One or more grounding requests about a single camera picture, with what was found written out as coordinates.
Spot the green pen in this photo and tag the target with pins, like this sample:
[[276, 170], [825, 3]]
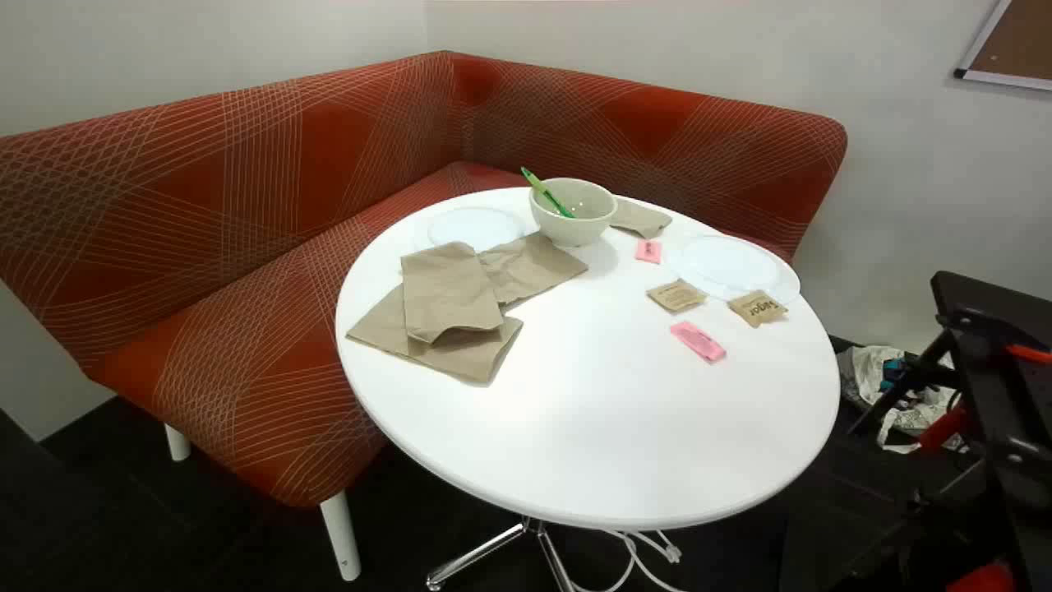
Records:
[[541, 188]]

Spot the white ceramic bowl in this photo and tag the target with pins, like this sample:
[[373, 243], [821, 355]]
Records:
[[588, 224]]

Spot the creased brown napkin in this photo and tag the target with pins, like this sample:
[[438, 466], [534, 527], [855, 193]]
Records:
[[537, 269]]

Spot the folded brown napkin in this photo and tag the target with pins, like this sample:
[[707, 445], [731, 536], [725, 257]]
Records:
[[447, 290]]

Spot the large flat brown napkin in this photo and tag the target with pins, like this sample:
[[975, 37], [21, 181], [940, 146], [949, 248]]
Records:
[[463, 356]]

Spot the small pink sweetener packet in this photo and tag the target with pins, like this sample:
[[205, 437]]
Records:
[[650, 253]]

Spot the small brown napkin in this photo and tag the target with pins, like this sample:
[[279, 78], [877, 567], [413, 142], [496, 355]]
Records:
[[642, 220]]

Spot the plain brown sugar packet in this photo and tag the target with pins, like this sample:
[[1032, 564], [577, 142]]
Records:
[[674, 298]]

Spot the long pink sweetener packet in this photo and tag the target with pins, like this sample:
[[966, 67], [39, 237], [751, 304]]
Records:
[[700, 343]]

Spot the printed brown sugar packet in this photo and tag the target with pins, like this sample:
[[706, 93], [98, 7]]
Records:
[[759, 309]]

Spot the chrome table base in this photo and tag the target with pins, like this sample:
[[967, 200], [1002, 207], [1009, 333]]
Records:
[[471, 556]]

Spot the orange patterned corner sofa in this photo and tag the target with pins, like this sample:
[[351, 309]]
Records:
[[220, 220]]

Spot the white crumpled bag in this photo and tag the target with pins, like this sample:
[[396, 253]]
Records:
[[874, 373]]

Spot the black and red equipment stand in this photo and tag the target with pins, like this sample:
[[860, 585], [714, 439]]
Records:
[[987, 461]]

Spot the framed cork board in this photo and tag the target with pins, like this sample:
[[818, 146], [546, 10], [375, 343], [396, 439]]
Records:
[[1014, 37]]

